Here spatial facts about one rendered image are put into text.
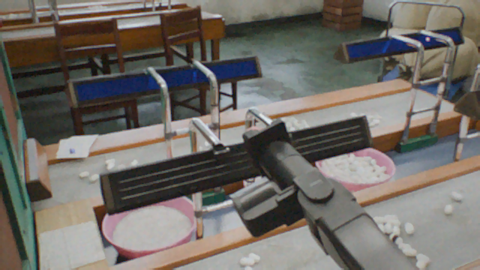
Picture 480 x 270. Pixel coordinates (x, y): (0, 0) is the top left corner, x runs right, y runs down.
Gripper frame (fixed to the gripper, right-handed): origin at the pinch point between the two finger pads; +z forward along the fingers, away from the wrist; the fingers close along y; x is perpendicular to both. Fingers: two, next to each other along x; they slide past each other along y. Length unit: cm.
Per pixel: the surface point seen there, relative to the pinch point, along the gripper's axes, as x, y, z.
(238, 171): -4.1, 12.7, 8.5
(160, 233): -28, 40, 36
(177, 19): 34, 51, 267
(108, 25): -15, 32, 254
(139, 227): -32, 38, 40
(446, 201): 54, 68, 18
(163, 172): -17.4, 4.9, 9.1
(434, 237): 39, 62, 6
